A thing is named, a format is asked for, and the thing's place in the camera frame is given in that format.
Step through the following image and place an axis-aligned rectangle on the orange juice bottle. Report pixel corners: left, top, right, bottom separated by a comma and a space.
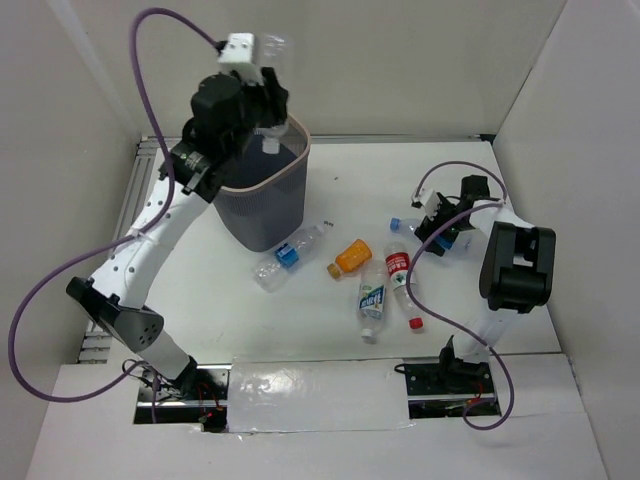
327, 239, 373, 279

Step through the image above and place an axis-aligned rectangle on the clear bottle white cap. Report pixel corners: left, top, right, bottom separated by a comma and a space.
258, 33, 293, 155

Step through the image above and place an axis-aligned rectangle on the clear bottle blue label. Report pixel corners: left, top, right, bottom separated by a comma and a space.
252, 225, 325, 293

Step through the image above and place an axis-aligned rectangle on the bottle green white label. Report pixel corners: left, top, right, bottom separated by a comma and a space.
356, 260, 388, 344

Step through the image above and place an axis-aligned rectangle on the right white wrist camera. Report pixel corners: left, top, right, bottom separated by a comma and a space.
411, 189, 436, 220

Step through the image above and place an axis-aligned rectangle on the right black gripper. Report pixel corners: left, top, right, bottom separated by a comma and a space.
415, 193, 474, 257

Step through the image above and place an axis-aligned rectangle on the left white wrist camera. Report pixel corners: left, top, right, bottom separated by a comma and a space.
218, 33, 264, 86

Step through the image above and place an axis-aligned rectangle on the bottle red label red cap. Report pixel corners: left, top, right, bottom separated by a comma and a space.
384, 241, 424, 332

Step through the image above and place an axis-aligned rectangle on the silver tape sheet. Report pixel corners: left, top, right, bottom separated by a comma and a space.
227, 359, 412, 433

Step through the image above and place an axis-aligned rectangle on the clear bottle blue cap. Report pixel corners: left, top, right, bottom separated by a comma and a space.
390, 218, 473, 257

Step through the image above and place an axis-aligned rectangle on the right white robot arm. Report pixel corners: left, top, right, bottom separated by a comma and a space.
413, 175, 556, 392

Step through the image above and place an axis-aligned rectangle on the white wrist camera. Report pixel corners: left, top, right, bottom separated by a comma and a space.
411, 189, 436, 220
218, 33, 264, 86

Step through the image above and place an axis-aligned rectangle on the grey mesh waste bin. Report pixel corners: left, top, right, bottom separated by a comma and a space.
214, 116, 311, 252

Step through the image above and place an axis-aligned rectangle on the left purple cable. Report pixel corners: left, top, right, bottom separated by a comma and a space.
7, 6, 231, 426

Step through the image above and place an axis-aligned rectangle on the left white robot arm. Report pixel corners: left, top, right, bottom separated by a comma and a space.
66, 67, 289, 399

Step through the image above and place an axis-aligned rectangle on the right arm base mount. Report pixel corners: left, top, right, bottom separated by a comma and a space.
394, 361, 501, 420

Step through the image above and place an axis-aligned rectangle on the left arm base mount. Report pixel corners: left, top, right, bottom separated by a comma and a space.
121, 359, 232, 433

